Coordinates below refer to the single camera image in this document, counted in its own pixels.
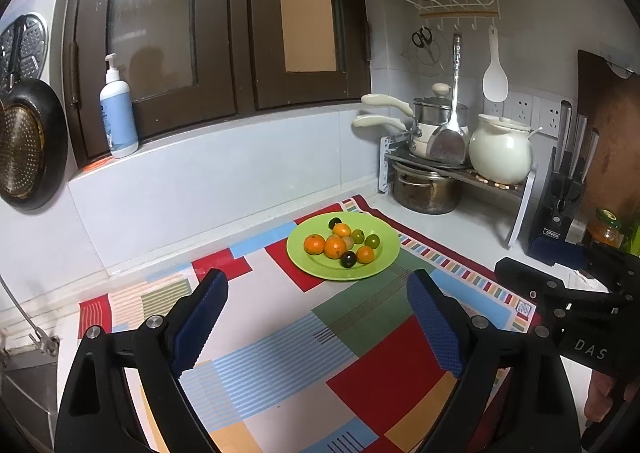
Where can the cream ceramic jar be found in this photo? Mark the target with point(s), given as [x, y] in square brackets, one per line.
[500, 149]

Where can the brown cutting board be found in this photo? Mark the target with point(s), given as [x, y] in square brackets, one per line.
[609, 96]

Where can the large orange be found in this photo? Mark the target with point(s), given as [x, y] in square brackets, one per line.
[314, 244]
[335, 248]

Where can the black scissors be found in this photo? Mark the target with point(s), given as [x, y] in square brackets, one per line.
[422, 38]

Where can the metal spatula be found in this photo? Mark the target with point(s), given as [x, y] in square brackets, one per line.
[448, 143]

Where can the green dish soap bottle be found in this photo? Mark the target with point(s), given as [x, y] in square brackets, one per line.
[631, 239]

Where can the round metal grill plate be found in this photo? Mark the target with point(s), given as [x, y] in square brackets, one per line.
[23, 50]

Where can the steel faucet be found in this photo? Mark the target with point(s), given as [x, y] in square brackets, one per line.
[50, 345]

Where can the steel lidded pot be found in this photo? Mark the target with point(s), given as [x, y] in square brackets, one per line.
[434, 110]

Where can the person's right hand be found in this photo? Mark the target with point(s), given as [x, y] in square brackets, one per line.
[599, 399]

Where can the steel pot under rack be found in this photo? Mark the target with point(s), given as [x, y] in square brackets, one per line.
[426, 192]

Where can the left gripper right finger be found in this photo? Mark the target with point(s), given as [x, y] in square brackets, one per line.
[538, 412]

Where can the yellow orange citrus fruit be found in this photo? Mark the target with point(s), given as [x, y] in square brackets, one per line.
[342, 229]

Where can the white rice paddle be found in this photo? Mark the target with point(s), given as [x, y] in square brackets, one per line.
[495, 81]

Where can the steel sink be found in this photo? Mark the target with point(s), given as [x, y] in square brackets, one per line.
[28, 387]

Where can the white blue soap dispenser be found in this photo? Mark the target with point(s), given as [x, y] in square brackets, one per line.
[117, 112]

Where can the dark wooden window frame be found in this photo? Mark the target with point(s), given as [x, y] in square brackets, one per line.
[194, 62]

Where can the black knife block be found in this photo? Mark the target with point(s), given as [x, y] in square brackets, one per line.
[565, 184]

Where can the green tomato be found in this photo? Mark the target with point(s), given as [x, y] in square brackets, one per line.
[358, 236]
[373, 241]

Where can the black frying pan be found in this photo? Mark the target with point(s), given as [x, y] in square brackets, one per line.
[33, 131]

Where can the cream handled saucepan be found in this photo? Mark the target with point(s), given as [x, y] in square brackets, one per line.
[419, 134]

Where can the green plate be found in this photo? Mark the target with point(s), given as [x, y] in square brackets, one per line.
[324, 268]

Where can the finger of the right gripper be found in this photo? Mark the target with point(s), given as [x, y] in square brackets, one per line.
[530, 282]
[572, 256]

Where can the wire trivet on wall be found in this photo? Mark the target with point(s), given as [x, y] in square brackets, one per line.
[420, 61]

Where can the dark plum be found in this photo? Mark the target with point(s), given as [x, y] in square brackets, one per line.
[334, 221]
[348, 259]

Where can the metal dish rack shelf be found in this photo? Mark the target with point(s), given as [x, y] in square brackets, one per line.
[394, 150]

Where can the small orange mandarin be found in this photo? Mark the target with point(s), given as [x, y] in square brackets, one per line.
[365, 254]

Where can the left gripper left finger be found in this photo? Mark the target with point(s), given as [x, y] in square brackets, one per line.
[97, 412]

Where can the colourful patchwork table mat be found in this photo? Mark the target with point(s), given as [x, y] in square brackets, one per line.
[297, 364]

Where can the orange sauce jar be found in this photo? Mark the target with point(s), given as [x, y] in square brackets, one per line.
[604, 227]

